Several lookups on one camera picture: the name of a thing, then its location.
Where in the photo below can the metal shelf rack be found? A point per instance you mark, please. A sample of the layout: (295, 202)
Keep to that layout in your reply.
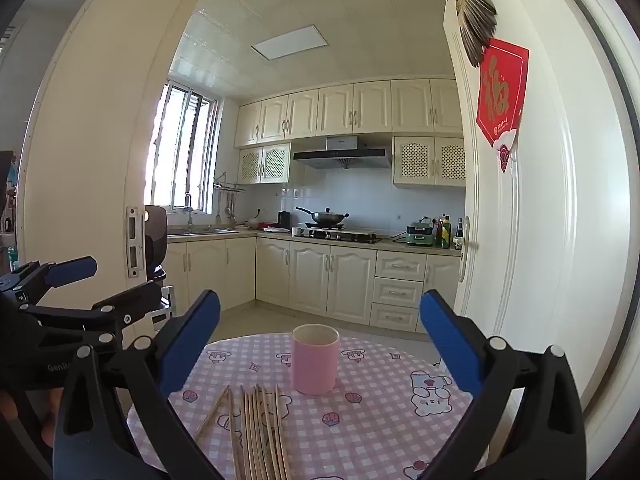
(164, 305)

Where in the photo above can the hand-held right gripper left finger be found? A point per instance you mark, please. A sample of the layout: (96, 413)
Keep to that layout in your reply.
(192, 340)

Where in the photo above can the range hood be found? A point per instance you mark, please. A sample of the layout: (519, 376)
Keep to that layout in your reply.
(345, 156)

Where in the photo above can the dark sauce bottle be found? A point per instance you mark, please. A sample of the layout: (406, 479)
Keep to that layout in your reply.
(459, 236)

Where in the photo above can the metal door strike plate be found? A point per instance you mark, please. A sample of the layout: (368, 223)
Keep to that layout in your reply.
(135, 240)

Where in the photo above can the metal wok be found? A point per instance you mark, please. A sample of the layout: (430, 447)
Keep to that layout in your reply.
(327, 219)

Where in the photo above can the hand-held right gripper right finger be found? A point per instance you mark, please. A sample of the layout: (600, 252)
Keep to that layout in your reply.
(450, 340)

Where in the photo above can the hanging metal spatula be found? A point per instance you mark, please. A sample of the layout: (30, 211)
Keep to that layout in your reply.
(218, 210)

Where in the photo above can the cream cabinet drawer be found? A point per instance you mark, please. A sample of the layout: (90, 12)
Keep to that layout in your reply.
(400, 266)
(397, 292)
(395, 317)

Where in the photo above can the dark brown rice cooker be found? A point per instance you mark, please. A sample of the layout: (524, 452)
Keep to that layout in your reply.
(156, 235)

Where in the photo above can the red sauce bottle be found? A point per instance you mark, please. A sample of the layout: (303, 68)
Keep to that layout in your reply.
(437, 234)

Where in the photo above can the group of wooden chopsticks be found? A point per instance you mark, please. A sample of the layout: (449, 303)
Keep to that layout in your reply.
(252, 435)

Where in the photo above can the ceiling light panel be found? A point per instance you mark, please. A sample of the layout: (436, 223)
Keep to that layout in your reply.
(295, 42)

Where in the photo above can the white door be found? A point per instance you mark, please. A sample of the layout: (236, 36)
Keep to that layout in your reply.
(550, 260)

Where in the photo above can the pink checked tablecloth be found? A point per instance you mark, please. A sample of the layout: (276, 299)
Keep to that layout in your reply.
(370, 425)

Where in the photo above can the black kettle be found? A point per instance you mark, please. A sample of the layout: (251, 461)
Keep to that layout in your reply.
(284, 220)

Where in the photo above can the person's left hand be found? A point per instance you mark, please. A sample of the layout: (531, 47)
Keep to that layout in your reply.
(50, 417)

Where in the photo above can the cream lattice door cabinet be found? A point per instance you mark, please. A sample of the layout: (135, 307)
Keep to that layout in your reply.
(425, 162)
(262, 164)

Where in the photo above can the white plate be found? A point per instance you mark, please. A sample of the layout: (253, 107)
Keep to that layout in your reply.
(276, 230)

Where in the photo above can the cream upper wall cabinets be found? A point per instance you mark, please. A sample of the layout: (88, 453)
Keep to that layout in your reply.
(370, 107)

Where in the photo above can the gas stove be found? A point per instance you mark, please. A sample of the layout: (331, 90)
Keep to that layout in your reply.
(345, 235)

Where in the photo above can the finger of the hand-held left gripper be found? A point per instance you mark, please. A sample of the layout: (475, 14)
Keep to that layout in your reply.
(125, 307)
(72, 270)

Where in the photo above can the steel sink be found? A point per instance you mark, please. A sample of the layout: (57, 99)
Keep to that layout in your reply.
(200, 232)

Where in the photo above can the green countertop cooker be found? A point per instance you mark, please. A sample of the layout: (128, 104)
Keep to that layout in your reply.
(419, 236)

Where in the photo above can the cream base cabinets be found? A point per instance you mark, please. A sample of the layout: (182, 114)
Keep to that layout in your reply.
(310, 275)

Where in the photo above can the red container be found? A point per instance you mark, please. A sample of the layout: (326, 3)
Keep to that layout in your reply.
(267, 225)

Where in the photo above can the metal faucet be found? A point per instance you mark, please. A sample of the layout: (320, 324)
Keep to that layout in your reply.
(189, 215)

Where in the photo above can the brown feather fan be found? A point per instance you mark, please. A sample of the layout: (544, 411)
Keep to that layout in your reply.
(477, 20)

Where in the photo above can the kitchen window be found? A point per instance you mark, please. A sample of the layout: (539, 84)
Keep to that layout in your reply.
(180, 150)

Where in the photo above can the hanging metal ladle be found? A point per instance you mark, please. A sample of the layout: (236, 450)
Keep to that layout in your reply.
(230, 207)

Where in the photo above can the pink cup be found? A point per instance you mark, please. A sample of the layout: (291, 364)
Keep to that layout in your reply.
(315, 365)

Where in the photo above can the red diamond door poster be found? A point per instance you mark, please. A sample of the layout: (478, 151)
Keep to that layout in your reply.
(500, 95)

